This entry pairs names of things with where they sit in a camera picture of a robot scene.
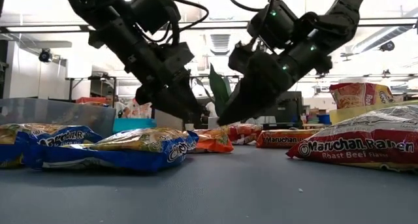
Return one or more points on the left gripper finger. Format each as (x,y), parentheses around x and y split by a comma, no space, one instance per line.
(183,87)
(156,96)

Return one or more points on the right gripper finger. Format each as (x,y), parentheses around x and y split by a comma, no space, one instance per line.
(254,93)
(243,59)

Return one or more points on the red roast beef noodle pack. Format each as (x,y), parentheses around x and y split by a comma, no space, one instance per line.
(356,95)
(241,134)
(359,145)

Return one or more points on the blue soy sauce noodle pack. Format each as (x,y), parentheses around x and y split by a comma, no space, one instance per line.
(130,153)
(62,137)

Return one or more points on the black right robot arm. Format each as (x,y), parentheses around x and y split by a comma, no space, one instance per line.
(346,11)

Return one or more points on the floral patterned board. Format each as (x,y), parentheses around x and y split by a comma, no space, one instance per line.
(140,108)

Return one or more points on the teal plastic bin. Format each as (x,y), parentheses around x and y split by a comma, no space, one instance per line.
(134,124)

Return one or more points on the black monitor back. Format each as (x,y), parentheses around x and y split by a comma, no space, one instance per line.
(290,109)

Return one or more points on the person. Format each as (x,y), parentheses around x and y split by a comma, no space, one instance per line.
(119,109)

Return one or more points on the blue storage container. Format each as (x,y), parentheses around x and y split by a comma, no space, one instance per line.
(325,119)

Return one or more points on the yellow-green plastic bin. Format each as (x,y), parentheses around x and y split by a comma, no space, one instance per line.
(346,114)

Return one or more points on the grey translucent plastic bin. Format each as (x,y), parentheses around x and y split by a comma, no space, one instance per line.
(49,114)

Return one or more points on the blue-grey table mat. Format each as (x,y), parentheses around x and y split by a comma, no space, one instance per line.
(209,191)

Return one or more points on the black rig beam with lights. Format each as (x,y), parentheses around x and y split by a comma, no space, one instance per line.
(2,29)

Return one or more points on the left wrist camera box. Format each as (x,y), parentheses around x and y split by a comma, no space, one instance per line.
(153,8)

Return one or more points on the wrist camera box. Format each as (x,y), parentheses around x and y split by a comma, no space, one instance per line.
(274,25)
(153,8)

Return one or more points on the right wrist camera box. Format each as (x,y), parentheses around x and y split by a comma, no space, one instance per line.
(274,25)

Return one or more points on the silver ceiling air duct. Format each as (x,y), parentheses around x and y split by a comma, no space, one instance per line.
(375,39)

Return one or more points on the black overhead camera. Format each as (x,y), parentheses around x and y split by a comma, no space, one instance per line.
(45,55)
(387,46)

